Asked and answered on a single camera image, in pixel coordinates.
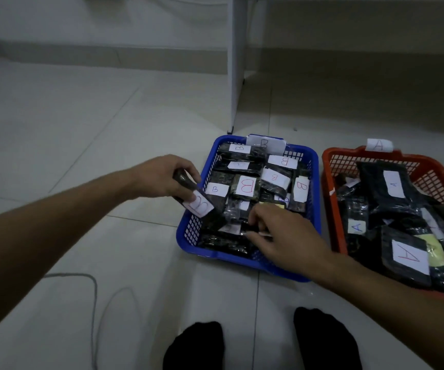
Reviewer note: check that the person's right forearm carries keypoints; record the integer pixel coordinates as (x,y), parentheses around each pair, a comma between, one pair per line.
(399,312)

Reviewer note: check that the person's left hand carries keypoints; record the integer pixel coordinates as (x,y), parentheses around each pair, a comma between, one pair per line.
(160,177)

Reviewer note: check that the large white paper tag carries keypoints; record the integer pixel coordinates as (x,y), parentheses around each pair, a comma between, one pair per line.
(266,144)

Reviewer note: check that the small white paper tag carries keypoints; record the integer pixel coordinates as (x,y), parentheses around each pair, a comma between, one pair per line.
(379,145)

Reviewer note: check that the person's right hand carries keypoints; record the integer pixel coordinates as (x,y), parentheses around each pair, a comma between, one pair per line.
(295,242)

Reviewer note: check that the person's left forearm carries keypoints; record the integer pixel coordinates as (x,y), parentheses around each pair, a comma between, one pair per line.
(52,235)

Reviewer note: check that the blue plastic basket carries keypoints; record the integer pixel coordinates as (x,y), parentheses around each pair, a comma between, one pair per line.
(191,246)

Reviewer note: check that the red plastic basket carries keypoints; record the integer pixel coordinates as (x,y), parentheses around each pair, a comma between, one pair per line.
(437,177)

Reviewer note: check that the white desk side panel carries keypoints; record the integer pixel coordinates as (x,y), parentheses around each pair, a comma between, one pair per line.
(237,65)

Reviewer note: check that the person's black trouser leg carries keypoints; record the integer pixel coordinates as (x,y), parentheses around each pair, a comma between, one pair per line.
(326,339)
(195,346)

